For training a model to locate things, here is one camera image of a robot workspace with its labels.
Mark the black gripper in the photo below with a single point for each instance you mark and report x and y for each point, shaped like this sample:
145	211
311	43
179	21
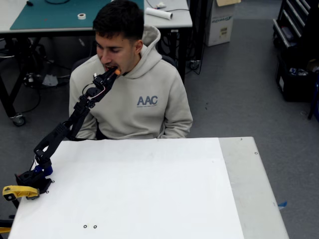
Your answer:
107	77

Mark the small orange snack piece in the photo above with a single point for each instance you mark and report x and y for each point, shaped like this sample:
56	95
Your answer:
117	72

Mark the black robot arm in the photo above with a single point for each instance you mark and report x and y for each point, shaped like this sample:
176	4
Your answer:
74	117

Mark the man in beige hoodie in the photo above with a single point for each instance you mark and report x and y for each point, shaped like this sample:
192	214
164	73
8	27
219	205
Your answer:
139	112

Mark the white rag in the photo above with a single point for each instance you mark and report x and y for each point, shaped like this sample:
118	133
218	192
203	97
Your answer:
49	80

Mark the white tape roll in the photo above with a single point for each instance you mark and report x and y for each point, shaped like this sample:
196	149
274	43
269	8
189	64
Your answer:
81	16

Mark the white paper roll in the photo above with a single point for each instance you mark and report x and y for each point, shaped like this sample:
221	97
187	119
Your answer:
159	13

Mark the grey work table black legs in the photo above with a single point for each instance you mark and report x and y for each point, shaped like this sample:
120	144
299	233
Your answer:
174	22

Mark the green cutting mat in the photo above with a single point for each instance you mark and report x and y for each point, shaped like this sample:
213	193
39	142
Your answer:
49	17

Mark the caster wheel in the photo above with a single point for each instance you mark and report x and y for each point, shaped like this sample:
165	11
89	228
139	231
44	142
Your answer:
18	120

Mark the black marker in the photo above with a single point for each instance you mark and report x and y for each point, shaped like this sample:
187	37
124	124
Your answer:
29	3

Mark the white paper sheet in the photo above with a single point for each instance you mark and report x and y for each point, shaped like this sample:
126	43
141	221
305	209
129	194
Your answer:
149	186

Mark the white cardboard box green print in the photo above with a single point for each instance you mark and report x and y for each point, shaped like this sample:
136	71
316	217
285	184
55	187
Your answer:
219	27

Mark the yellow clamp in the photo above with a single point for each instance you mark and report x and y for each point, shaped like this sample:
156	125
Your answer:
21	191

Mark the black storage bin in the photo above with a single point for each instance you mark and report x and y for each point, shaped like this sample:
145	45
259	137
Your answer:
294	87

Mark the black tool cart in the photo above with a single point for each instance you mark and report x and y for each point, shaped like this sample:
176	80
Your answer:
291	22

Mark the blue tape piece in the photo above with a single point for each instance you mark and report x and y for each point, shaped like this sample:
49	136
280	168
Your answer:
282	204

